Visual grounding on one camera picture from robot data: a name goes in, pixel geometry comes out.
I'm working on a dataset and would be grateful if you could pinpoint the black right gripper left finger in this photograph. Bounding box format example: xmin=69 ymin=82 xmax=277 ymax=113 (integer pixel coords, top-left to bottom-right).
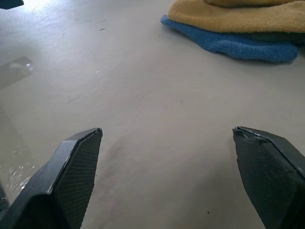
xmin=0 ymin=127 xmax=103 ymax=229

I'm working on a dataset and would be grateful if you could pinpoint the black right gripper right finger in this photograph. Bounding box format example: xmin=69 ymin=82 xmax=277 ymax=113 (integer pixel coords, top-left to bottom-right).
xmin=232 ymin=126 xmax=305 ymax=229

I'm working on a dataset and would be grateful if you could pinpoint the mustard yellow terry sock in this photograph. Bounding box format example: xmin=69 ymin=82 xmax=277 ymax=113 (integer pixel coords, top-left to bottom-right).
xmin=168 ymin=0 xmax=305 ymax=34

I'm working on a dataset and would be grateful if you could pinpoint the dark object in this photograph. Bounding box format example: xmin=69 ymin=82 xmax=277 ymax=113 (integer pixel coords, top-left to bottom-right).
xmin=0 ymin=0 xmax=25 ymax=10

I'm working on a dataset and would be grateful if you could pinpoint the blue towel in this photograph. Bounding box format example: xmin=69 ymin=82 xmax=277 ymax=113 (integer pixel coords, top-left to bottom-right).
xmin=160 ymin=14 xmax=299 ymax=64

